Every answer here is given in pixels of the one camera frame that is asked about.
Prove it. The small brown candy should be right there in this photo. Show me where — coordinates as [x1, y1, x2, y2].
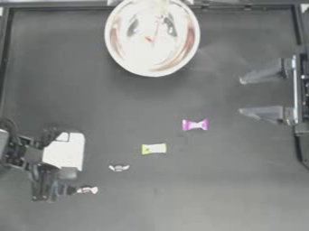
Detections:
[108, 163, 132, 173]

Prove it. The purple candy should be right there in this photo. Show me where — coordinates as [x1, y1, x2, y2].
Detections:
[181, 117, 209, 132]

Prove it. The green candy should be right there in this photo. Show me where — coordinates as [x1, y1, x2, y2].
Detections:
[141, 143, 168, 156]

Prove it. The steel bowl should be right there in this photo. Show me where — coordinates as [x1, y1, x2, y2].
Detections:
[104, 0, 203, 79]

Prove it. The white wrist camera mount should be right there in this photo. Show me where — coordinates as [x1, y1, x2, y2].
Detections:
[42, 131, 88, 171]

